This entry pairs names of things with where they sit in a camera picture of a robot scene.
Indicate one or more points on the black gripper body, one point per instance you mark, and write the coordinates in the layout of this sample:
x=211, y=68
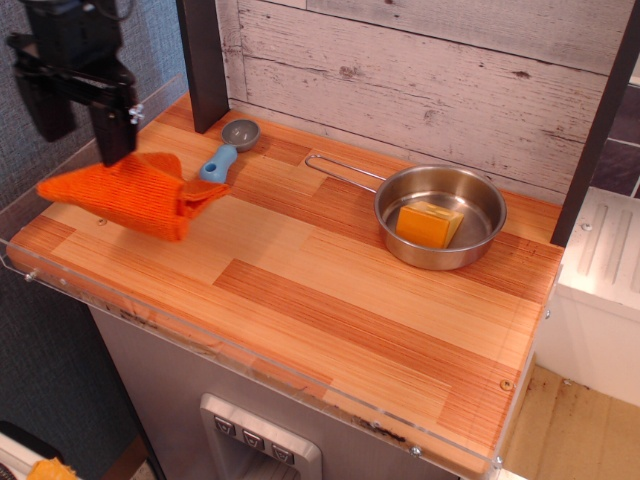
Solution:
x=79, y=41

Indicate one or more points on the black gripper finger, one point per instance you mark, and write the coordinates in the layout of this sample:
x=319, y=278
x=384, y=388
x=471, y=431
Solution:
x=50, y=110
x=115, y=131

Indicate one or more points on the orange knitted cloth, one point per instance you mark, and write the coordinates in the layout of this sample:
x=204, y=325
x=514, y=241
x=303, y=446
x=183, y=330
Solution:
x=145, y=192

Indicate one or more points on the grey cabinet with dispenser panel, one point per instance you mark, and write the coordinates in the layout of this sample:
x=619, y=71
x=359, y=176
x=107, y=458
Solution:
x=208, y=421

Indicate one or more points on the yellow cheese wedge block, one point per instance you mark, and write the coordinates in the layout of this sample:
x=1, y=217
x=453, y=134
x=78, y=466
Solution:
x=427, y=224

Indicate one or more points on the yellow object bottom left corner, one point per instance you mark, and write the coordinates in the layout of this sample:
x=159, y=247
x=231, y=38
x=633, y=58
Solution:
x=51, y=469

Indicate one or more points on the dark left upright post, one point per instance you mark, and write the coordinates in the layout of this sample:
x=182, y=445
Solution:
x=203, y=55

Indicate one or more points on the dark upright post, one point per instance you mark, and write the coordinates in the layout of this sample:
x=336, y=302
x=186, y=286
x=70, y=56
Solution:
x=610, y=101
x=203, y=55

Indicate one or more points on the blue handled grey scoop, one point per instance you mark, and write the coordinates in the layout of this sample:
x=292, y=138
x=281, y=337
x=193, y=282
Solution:
x=238, y=136

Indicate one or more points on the steel pan with wire handle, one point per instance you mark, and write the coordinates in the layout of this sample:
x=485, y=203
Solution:
x=460, y=190

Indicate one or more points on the dark right upright post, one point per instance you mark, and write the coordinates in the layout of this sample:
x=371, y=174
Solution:
x=610, y=101

